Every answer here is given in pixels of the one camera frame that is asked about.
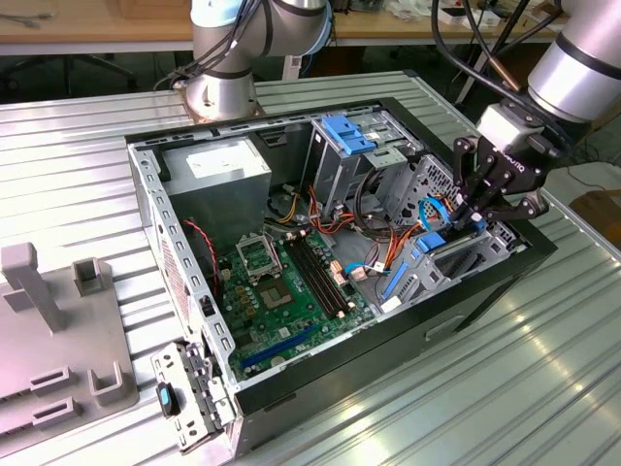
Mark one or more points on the grey metal drive cage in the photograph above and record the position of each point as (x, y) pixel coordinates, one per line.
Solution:
(335, 170)

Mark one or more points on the blue plastic drive latch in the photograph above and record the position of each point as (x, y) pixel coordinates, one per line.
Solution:
(351, 136)

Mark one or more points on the brown cardboard box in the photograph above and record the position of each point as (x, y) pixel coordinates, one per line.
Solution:
(599, 213)

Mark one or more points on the white plain camera box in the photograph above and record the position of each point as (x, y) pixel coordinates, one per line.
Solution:
(504, 123)

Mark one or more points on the green motherboard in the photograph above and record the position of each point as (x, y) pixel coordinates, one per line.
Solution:
(305, 320)

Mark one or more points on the grey plastic parts rack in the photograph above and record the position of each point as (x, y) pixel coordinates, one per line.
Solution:
(73, 340)

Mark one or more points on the long wooden desk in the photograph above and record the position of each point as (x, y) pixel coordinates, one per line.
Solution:
(97, 24)

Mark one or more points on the white flat box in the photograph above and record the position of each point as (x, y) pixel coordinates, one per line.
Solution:
(453, 19)

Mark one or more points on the grey hinged expansion bracket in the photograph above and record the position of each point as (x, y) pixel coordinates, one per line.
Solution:
(179, 432)

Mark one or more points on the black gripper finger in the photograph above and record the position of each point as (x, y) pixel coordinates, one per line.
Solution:
(463, 170)
(526, 209)

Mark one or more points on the black open PC case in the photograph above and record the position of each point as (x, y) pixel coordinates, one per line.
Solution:
(349, 374)

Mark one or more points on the black RAM slot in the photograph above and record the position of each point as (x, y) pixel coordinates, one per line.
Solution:
(331, 273)
(311, 280)
(324, 276)
(317, 278)

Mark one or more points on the blue expansion slot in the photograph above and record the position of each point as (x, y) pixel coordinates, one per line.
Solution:
(279, 347)

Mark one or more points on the grey power supply unit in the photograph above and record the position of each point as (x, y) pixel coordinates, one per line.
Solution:
(218, 204)

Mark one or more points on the black and blue bracket latch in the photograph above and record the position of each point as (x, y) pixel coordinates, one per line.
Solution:
(166, 399)

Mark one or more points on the white paper tag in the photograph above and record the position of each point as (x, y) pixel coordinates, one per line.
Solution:
(390, 305)

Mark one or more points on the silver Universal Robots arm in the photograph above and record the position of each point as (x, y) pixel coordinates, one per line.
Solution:
(572, 82)

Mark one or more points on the grey metal disk bay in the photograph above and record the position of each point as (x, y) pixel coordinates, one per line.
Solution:
(427, 276)

